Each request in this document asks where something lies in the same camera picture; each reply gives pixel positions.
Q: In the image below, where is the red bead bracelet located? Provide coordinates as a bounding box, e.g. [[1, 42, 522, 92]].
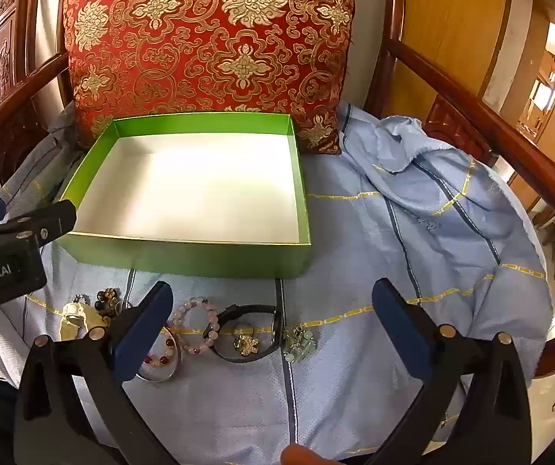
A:
[[144, 338, 182, 367]]

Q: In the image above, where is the light wooden cabinet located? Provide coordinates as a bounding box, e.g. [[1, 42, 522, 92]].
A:
[[394, 0, 509, 122]]

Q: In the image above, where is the white wristwatch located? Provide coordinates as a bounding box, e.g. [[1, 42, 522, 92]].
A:
[[61, 300, 109, 346]]

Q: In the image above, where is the person's leg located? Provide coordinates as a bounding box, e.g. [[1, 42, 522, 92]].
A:
[[280, 444, 347, 465]]

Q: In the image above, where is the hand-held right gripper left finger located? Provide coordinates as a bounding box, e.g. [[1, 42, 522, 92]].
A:
[[13, 281, 176, 465]]

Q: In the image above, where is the pink bead bracelet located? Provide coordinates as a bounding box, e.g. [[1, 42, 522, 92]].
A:
[[167, 296, 221, 356]]

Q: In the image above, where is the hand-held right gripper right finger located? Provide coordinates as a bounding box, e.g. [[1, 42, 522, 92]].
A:
[[371, 278, 533, 465]]

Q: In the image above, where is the large silver bangle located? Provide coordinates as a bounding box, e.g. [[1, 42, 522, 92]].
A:
[[136, 326, 182, 383]]

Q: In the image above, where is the black wristwatch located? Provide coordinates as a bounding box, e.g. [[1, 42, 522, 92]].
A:
[[203, 303, 288, 363]]

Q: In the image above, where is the silver chain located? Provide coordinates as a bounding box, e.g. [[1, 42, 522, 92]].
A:
[[282, 326, 317, 363]]

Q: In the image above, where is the dark wooden armchair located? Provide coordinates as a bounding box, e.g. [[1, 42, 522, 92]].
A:
[[0, 0, 555, 398]]

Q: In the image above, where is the brown bead bracelet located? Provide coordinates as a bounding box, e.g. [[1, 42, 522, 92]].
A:
[[94, 288, 124, 326]]

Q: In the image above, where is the gold flower brooch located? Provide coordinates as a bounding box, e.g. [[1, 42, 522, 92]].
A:
[[232, 332, 260, 358]]

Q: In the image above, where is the red gold patterned cushion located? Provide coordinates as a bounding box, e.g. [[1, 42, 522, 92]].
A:
[[62, 0, 366, 156]]

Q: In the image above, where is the green cardboard box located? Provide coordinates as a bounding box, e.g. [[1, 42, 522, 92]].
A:
[[59, 112, 313, 279]]

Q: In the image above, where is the light blue striped blanket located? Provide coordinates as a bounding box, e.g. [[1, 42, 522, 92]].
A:
[[0, 102, 552, 465]]

